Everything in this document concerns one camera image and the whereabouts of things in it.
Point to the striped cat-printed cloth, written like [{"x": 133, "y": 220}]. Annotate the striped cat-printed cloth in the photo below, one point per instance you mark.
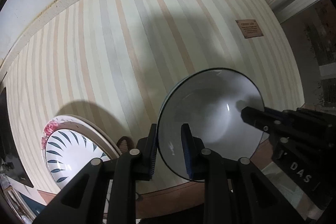
[{"x": 118, "y": 56}]

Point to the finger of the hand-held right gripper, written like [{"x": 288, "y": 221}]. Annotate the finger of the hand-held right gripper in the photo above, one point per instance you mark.
[
  {"x": 309, "y": 117},
  {"x": 260, "y": 119}
]

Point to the brown cloth label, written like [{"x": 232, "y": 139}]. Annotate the brown cloth label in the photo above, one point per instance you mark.
[{"x": 249, "y": 28}]

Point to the white plate with pink flowers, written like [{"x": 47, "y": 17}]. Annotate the white plate with pink flowers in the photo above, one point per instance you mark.
[{"x": 51, "y": 128}]

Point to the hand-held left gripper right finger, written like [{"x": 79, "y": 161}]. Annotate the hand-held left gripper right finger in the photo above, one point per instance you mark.
[{"x": 187, "y": 151}]

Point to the bowl with blue leaf pattern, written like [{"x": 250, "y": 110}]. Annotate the bowl with blue leaf pattern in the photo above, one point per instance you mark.
[{"x": 71, "y": 155}]

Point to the white bowl with dark rim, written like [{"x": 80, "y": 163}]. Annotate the white bowl with dark rim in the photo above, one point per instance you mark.
[{"x": 210, "y": 103}]

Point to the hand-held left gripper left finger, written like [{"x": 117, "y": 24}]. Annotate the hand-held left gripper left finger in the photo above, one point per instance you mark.
[{"x": 153, "y": 151}]

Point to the glass sliding door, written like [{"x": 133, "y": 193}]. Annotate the glass sliding door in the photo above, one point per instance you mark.
[{"x": 309, "y": 16}]

